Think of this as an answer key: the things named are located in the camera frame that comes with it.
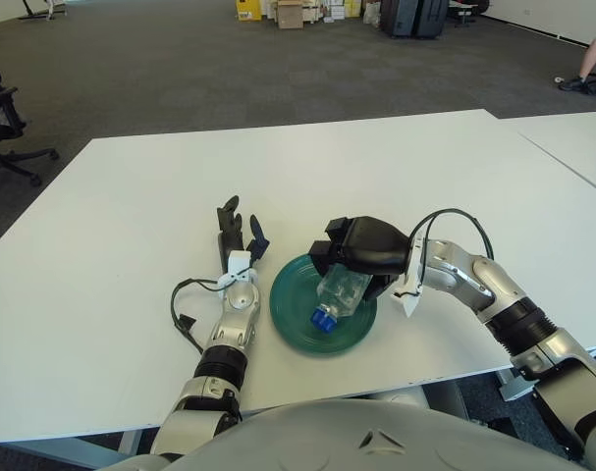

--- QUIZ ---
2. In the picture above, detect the clear bottle with blue cap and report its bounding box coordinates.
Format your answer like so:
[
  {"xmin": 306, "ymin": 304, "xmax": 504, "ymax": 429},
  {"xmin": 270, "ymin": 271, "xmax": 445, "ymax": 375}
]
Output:
[{"xmin": 309, "ymin": 264, "xmax": 375, "ymax": 333}]

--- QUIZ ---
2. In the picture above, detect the stack of white boxes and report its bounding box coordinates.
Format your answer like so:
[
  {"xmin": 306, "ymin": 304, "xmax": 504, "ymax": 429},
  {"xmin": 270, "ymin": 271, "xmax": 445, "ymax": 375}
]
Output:
[{"xmin": 301, "ymin": 0, "xmax": 362, "ymax": 24}]

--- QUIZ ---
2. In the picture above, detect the grey robot torso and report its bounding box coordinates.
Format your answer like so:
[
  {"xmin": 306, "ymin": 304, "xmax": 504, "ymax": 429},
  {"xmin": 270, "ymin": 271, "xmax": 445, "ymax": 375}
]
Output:
[{"xmin": 95, "ymin": 396, "xmax": 596, "ymax": 471}]

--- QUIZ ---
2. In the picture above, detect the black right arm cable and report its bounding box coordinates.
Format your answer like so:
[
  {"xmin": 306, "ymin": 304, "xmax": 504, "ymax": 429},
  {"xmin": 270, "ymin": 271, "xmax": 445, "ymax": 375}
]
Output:
[{"xmin": 412, "ymin": 209, "xmax": 495, "ymax": 261}]

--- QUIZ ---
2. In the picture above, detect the yellow box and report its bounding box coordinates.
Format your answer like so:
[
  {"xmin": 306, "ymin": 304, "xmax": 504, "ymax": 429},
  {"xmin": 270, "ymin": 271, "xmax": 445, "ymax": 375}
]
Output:
[{"xmin": 236, "ymin": 0, "xmax": 264, "ymax": 22}]

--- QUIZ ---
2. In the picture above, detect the white desk base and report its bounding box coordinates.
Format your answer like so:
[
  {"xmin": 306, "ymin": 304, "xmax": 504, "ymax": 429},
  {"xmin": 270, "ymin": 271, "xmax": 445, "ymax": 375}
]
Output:
[{"xmin": 17, "ymin": 0, "xmax": 69, "ymax": 21}]

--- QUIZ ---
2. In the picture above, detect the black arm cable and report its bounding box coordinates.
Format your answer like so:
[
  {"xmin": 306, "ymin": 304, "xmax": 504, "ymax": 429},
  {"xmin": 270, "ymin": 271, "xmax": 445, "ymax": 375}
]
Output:
[
  {"xmin": 169, "ymin": 278, "xmax": 225, "ymax": 355},
  {"xmin": 412, "ymin": 209, "xmax": 495, "ymax": 261}
]

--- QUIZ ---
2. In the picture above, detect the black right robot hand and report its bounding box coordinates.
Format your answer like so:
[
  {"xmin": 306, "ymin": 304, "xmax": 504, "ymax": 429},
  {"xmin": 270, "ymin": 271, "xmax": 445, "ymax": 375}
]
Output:
[{"xmin": 308, "ymin": 215, "xmax": 410, "ymax": 301}]

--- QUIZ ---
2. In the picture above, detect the black cabinet in background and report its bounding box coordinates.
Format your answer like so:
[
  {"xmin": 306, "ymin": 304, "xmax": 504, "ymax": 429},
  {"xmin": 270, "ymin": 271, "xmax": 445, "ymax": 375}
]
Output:
[{"xmin": 412, "ymin": 0, "xmax": 450, "ymax": 40}]

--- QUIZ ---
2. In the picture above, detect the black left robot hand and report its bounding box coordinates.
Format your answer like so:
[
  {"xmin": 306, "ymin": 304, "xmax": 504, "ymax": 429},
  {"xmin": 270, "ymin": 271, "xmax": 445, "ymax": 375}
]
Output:
[{"xmin": 216, "ymin": 194, "xmax": 271, "ymax": 269}]

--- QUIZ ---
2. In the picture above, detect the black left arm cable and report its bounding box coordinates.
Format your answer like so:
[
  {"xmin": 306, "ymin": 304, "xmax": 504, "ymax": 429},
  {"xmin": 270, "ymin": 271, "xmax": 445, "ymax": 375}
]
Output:
[{"xmin": 169, "ymin": 278, "xmax": 225, "ymax": 355}]

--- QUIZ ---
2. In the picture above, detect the seated person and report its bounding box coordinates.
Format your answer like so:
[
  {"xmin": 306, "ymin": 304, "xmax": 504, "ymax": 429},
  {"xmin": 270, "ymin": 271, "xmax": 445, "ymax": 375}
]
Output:
[{"xmin": 560, "ymin": 36, "xmax": 596, "ymax": 93}]

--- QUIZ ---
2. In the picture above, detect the green round plate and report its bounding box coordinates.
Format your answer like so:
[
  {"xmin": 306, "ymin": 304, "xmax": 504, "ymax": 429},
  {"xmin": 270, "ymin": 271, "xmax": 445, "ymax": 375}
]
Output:
[{"xmin": 269, "ymin": 253, "xmax": 379, "ymax": 358}]

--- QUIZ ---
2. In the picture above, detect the brown cardboard box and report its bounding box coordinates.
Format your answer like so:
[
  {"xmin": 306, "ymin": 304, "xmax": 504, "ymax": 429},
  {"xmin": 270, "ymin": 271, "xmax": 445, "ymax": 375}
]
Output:
[{"xmin": 276, "ymin": 0, "xmax": 306, "ymax": 29}]

